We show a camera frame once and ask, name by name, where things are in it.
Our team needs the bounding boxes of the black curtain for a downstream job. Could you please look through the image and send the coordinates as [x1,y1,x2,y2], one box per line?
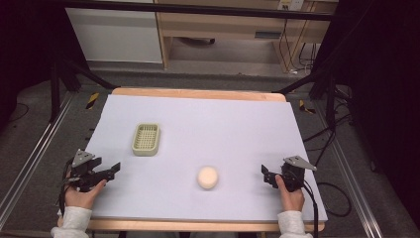
[0,0,90,133]
[311,0,420,229]

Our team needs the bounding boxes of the metal floor rail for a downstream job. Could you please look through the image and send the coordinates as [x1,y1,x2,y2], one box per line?
[313,98,384,238]
[0,91,76,230]

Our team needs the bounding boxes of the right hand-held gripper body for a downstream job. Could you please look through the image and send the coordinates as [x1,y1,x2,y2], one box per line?
[279,155,318,193]

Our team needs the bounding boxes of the black floor cable loop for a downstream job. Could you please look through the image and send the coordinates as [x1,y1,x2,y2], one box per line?
[316,181,353,218]

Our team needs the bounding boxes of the person's right hand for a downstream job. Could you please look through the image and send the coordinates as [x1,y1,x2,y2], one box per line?
[274,175,306,213]

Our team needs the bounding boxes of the black yellow striped tape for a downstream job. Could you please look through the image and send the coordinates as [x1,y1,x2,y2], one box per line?
[85,91,100,110]
[298,98,317,116]

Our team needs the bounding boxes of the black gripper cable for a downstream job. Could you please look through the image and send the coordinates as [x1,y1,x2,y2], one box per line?
[293,170,320,238]
[57,158,74,217]

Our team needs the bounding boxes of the round cream soap bar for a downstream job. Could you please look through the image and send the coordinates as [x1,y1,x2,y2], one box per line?
[196,165,220,190]

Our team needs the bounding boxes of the white paper sheet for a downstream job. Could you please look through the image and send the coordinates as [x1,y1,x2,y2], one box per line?
[57,94,329,223]

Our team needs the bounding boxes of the light wooden desk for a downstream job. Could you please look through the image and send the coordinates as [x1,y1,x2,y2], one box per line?
[155,0,339,73]

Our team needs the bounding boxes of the white power strip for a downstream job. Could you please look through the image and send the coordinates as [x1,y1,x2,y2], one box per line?
[276,0,305,12]

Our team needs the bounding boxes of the white cabinet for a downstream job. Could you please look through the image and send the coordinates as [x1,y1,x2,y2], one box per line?
[64,7,163,64]

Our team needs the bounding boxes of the black metal stand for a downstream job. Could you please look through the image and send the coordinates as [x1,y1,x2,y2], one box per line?
[49,58,118,124]
[271,67,340,132]

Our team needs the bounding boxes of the black horizontal frame bar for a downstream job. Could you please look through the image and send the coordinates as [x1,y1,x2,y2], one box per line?
[60,0,335,22]

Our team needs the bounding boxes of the pale green slotted soap dish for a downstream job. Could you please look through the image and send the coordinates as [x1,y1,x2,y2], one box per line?
[131,122,161,158]

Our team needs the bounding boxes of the person's left hand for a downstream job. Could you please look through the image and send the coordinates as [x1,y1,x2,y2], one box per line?
[63,178,109,210]

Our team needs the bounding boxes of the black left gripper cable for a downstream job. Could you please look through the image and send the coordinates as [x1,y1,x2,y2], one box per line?
[57,158,74,217]

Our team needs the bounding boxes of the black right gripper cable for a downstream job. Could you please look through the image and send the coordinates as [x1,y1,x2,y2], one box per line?
[293,170,320,238]

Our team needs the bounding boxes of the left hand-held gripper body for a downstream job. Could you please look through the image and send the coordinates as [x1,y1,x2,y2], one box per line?
[67,148,112,193]

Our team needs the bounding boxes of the hanging desk cables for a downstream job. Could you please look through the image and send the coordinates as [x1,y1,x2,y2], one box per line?
[277,18,319,73]

